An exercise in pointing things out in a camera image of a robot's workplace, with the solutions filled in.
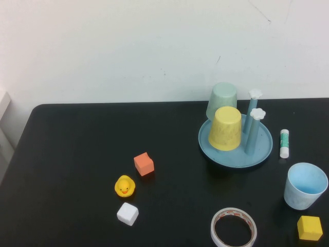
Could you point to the light blue plastic cup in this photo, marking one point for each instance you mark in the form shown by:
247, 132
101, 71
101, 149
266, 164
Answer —
298, 198

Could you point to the yellow plastic cup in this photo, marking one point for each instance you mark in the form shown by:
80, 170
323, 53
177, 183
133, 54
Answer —
226, 128

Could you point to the pale green plastic cup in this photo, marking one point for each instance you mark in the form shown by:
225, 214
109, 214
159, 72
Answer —
222, 97

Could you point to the blue cup stand with posts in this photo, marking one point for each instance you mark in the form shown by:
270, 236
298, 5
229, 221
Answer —
234, 158

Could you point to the orange foam cube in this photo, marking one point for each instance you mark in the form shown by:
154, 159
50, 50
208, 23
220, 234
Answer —
144, 164

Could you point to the yellow rubber duck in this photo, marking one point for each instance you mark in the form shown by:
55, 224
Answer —
124, 186

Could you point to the white foam cube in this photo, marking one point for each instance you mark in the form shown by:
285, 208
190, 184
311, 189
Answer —
127, 214

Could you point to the white adhesive tape roll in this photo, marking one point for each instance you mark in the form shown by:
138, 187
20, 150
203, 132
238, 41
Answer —
214, 226

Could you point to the green and white glue stick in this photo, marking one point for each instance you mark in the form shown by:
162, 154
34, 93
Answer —
284, 144

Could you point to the yellow foam cube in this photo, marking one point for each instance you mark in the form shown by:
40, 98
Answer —
309, 229

